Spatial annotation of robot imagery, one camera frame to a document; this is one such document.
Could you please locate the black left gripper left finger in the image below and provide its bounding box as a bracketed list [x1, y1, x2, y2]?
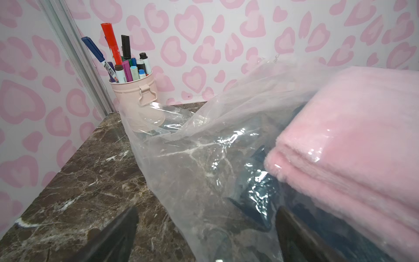
[67, 206, 139, 262]

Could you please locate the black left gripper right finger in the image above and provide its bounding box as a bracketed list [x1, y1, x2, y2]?
[276, 206, 346, 262]

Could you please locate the dark blue striped blanket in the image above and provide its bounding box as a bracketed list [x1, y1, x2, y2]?
[229, 146, 393, 262]

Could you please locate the clear plastic vacuum bag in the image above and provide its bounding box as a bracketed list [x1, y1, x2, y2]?
[118, 55, 419, 262]

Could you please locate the pink fluffy blanket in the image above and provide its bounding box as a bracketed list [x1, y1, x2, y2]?
[265, 67, 419, 262]

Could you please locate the pink pen holder cup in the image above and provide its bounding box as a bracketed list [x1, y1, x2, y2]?
[111, 74, 165, 133]

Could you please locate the black marker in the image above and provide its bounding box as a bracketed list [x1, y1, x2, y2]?
[121, 35, 132, 60]

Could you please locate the blue marker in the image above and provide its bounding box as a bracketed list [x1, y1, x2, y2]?
[81, 37, 118, 83]

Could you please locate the red marker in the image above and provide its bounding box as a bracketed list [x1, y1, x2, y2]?
[101, 23, 122, 65]

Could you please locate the aluminium corner post left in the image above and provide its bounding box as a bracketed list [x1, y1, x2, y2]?
[37, 0, 115, 117]

